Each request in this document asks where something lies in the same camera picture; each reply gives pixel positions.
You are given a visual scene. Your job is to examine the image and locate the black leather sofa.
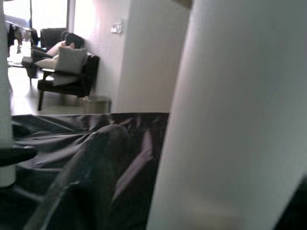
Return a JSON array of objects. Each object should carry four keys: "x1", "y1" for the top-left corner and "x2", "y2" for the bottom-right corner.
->
[{"x1": 37, "y1": 51, "x2": 100, "y2": 111}]

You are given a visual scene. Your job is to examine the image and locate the white wall switch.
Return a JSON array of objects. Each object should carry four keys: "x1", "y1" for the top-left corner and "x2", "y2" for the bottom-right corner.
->
[{"x1": 110, "y1": 20, "x2": 124, "y2": 35}]

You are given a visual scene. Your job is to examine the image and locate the black leather armchair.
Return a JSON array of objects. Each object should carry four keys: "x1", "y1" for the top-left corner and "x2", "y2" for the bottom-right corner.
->
[{"x1": 39, "y1": 27, "x2": 71, "y2": 49}]

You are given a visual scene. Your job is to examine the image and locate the dark hanging clothes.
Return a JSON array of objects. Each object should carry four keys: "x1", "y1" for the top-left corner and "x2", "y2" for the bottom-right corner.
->
[{"x1": 7, "y1": 23, "x2": 39, "y2": 54}]

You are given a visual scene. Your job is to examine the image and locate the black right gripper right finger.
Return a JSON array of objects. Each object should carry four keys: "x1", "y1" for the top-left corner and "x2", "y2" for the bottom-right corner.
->
[{"x1": 273, "y1": 176, "x2": 307, "y2": 230}]

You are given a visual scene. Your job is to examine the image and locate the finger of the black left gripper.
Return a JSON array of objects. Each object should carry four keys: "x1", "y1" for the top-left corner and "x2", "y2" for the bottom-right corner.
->
[{"x1": 0, "y1": 146, "x2": 38, "y2": 167}]

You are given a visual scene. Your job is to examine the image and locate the white plastic table leg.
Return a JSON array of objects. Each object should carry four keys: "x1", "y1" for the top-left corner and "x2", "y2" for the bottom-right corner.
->
[
  {"x1": 146, "y1": 0, "x2": 307, "y2": 230},
  {"x1": 0, "y1": 0, "x2": 16, "y2": 189}
]

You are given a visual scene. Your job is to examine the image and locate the white cushion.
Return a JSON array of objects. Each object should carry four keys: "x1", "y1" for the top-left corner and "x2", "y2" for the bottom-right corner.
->
[
  {"x1": 35, "y1": 57, "x2": 59, "y2": 70},
  {"x1": 51, "y1": 71, "x2": 81, "y2": 87}
]

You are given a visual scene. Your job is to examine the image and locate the grey cushion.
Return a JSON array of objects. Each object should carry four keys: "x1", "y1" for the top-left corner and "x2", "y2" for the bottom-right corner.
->
[{"x1": 55, "y1": 45, "x2": 88, "y2": 75}]

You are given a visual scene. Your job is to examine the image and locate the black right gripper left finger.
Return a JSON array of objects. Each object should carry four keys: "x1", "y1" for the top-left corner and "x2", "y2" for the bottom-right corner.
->
[{"x1": 23, "y1": 124, "x2": 131, "y2": 230}]

